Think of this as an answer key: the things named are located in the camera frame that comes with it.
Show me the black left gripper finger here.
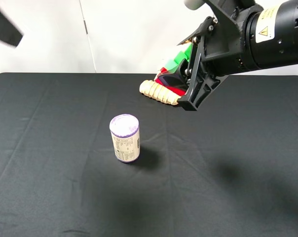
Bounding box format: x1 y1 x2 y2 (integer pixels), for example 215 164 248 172
0 11 23 47

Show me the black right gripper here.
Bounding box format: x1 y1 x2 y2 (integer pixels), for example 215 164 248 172
177 0 253 111

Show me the colourful puzzle cube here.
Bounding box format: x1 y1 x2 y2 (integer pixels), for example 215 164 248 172
154 42 192 96

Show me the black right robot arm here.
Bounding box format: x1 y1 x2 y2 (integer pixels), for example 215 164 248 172
178 0 298 111

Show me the ridged bread roll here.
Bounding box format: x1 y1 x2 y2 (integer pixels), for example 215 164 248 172
139 80 180 106

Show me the purple white cylindrical roll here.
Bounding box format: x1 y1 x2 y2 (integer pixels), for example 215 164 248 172
109 114 140 163

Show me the black tablecloth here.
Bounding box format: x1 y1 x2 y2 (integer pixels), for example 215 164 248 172
0 73 298 237

